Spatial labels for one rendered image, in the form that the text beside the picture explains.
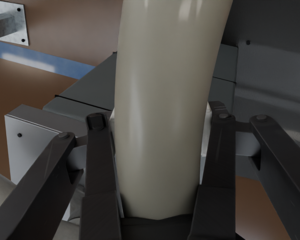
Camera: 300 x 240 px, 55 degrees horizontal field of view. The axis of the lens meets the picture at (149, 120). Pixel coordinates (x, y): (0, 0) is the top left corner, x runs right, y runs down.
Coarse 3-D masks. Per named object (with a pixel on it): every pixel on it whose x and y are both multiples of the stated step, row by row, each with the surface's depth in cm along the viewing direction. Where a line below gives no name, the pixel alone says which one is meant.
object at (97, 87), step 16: (224, 48) 115; (112, 64) 85; (224, 64) 99; (80, 80) 73; (96, 80) 75; (112, 80) 76; (224, 80) 87; (64, 96) 65; (80, 96) 67; (96, 96) 68; (112, 96) 69; (208, 96) 76; (224, 96) 78; (64, 112) 60; (80, 112) 61
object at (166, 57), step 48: (144, 0) 7; (192, 0) 7; (144, 48) 7; (192, 48) 7; (144, 96) 8; (192, 96) 8; (144, 144) 9; (192, 144) 9; (144, 192) 9; (192, 192) 10
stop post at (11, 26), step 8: (0, 8) 142; (8, 8) 141; (16, 8) 140; (24, 8) 139; (0, 16) 139; (8, 16) 140; (16, 16) 142; (24, 16) 141; (0, 24) 135; (8, 24) 140; (16, 24) 144; (24, 24) 143; (0, 32) 136; (8, 32) 141; (16, 32) 146; (24, 32) 145; (8, 40) 150; (16, 40) 149; (24, 40) 147
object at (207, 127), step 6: (210, 108) 16; (210, 114) 16; (210, 120) 16; (204, 126) 16; (210, 126) 16; (204, 132) 16; (204, 138) 17; (204, 144) 17; (204, 150) 17; (204, 156) 17
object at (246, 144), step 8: (216, 104) 19; (224, 104) 18; (216, 112) 18; (224, 112) 17; (240, 128) 15; (248, 128) 15; (240, 136) 15; (248, 136) 15; (240, 144) 15; (248, 144) 15; (256, 144) 15; (240, 152) 15; (248, 152) 15; (256, 152) 15
